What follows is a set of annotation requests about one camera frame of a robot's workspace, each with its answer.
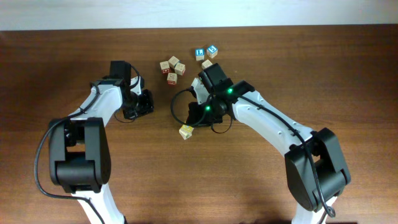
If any wooden block green side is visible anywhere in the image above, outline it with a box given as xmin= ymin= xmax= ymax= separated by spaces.
xmin=179 ymin=129 xmax=192 ymax=140

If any wooden block yellow O side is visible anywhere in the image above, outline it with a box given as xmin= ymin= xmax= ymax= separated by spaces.
xmin=180 ymin=125 xmax=194 ymax=133

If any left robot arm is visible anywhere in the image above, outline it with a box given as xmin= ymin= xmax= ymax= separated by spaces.
xmin=45 ymin=60 xmax=154 ymax=223

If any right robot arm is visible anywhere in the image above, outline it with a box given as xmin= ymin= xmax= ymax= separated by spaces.
xmin=187 ymin=63 xmax=351 ymax=223

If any wooden block red bottom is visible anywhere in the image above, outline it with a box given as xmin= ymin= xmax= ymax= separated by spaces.
xmin=167 ymin=73 xmax=178 ymax=85

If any wooden block red C side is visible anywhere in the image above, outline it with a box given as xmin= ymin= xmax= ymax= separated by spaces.
xmin=160 ymin=61 xmax=172 ymax=75

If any plain wooden picture block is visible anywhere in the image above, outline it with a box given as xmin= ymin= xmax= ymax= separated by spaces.
xmin=174 ymin=63 xmax=186 ymax=75

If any wooden block blue side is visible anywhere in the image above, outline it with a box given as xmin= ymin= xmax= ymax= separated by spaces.
xmin=168 ymin=56 xmax=180 ymax=69

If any blue letter L block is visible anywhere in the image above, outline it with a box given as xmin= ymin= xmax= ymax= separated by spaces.
xmin=195 ymin=49 xmax=205 ymax=61

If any blue number 5 block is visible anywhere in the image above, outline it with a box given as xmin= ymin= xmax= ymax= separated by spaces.
xmin=206 ymin=45 xmax=218 ymax=58

